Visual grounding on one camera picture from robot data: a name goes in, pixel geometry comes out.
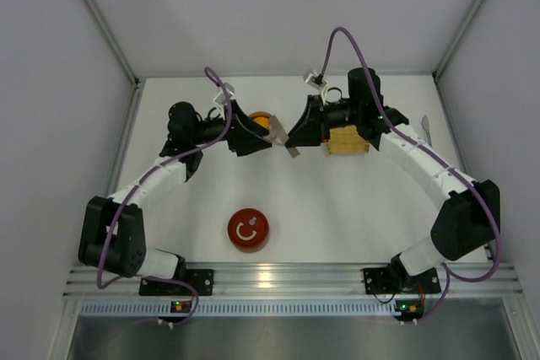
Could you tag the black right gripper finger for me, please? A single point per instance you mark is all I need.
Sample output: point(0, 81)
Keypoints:
point(301, 139)
point(310, 121)

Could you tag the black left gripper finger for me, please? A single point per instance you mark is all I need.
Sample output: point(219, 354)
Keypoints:
point(242, 125)
point(246, 143)

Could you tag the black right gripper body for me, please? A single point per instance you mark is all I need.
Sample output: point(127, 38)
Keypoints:
point(316, 120)

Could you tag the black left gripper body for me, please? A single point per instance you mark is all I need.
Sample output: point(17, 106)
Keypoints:
point(234, 128)

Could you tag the beige metal container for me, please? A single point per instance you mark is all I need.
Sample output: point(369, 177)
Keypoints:
point(260, 113)

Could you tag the orange round food piece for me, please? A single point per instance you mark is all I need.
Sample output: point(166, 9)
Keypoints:
point(262, 121)

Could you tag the beige round lid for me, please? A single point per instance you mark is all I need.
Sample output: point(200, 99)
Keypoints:
point(279, 136)

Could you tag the metal tongs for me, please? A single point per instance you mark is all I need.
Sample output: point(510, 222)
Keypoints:
point(426, 129)

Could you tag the red round lid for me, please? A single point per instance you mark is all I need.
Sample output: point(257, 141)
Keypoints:
point(248, 230)

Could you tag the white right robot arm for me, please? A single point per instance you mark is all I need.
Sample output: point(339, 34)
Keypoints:
point(469, 215)

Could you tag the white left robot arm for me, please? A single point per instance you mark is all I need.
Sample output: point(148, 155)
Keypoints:
point(113, 233)

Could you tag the woven bamboo tray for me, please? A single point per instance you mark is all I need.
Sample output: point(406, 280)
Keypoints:
point(346, 141)

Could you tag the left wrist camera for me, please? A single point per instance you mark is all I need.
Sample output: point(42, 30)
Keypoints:
point(225, 94)

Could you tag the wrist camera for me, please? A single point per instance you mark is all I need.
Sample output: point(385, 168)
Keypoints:
point(225, 94)
point(317, 82)

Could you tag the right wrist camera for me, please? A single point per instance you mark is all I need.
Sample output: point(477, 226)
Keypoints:
point(317, 82)

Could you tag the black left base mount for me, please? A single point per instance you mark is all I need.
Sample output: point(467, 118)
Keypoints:
point(200, 280)

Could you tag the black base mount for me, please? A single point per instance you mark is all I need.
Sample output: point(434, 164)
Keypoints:
point(200, 280)
point(380, 280)

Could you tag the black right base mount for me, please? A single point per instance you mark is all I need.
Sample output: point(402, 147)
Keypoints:
point(380, 280)

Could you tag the grey slotted cable duct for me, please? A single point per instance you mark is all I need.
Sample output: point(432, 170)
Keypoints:
point(246, 308)

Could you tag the aluminium rail frame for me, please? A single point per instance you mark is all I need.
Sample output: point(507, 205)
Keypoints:
point(296, 280)

